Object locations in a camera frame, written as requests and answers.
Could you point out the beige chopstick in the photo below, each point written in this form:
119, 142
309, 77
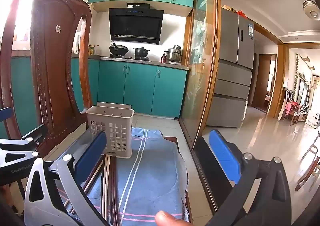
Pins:
93, 177
108, 186

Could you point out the wooden interior door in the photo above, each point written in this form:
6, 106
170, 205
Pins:
262, 81

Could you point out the stainless steel pot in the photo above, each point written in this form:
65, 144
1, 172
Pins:
173, 55

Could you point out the blue striped towel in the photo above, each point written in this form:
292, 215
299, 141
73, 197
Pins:
150, 178

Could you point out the person's right hand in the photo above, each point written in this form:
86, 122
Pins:
170, 219

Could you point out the black range hood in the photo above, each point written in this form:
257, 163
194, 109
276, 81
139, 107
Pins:
136, 26

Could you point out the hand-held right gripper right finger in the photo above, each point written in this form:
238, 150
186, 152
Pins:
223, 156

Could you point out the wooden chair with slim legs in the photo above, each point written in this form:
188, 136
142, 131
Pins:
310, 166

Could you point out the red thermos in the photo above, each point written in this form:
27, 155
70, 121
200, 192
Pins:
163, 58

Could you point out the grey refrigerator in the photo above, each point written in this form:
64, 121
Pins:
232, 78

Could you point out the perforated plastic utensil holder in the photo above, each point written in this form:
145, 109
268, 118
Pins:
117, 126

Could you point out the black clay pot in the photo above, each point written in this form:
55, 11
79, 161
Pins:
141, 52

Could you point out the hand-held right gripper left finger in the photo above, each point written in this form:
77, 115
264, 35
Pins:
91, 152

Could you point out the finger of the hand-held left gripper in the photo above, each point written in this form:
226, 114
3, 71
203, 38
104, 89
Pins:
35, 136
5, 114

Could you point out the green vine garland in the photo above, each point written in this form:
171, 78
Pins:
296, 73

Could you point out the etched glass sliding door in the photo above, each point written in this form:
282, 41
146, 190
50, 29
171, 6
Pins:
200, 66

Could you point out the gas stove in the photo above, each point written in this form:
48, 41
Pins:
130, 58

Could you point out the red item on refrigerator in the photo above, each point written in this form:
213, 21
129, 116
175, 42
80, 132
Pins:
241, 13

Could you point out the yellow glass jar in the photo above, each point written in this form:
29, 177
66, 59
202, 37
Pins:
90, 50

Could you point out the dining chairs with pink cloth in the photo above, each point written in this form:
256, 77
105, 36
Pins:
293, 109

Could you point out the small white chair sticker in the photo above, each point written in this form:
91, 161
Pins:
58, 28

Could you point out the black wok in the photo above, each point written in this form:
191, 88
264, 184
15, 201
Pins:
118, 50

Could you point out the teal base cabinets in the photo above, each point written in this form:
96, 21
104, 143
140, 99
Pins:
140, 86

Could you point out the white low fence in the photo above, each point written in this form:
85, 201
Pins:
313, 119

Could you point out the carved wooden chair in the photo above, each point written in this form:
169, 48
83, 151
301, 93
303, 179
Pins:
55, 66

